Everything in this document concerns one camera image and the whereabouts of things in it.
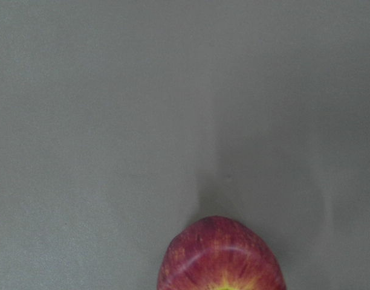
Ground lone red yellow apple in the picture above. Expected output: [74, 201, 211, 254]
[157, 216, 287, 289]

